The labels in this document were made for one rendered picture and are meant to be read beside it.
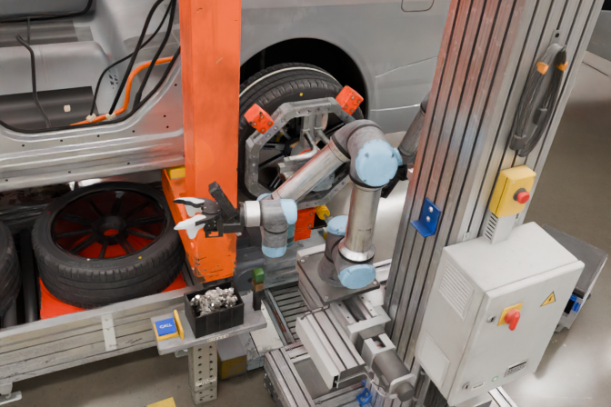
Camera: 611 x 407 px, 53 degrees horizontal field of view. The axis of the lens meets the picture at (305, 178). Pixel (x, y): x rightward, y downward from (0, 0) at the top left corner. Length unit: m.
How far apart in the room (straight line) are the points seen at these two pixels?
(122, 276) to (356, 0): 1.53
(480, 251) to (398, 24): 1.40
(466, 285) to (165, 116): 1.52
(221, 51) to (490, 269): 1.04
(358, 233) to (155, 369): 1.41
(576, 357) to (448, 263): 1.74
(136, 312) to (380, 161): 1.40
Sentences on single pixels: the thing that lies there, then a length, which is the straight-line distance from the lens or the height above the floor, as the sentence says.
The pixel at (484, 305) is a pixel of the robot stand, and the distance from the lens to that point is 1.71.
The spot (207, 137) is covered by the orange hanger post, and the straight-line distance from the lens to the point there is 2.15.
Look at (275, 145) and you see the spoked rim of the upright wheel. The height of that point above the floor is 0.88.
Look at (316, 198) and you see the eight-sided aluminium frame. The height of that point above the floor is 0.62.
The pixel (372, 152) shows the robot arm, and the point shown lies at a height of 1.45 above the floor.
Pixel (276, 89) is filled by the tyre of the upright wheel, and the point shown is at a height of 1.15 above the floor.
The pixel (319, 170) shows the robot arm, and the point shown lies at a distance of 1.87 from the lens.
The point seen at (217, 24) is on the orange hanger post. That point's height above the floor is 1.62.
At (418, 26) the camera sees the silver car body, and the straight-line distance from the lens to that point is 2.98.
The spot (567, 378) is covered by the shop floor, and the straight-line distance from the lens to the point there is 3.31.
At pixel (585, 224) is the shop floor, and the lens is 4.30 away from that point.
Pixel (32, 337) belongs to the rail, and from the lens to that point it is 2.73.
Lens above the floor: 2.35
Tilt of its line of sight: 35 degrees down
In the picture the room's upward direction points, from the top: 6 degrees clockwise
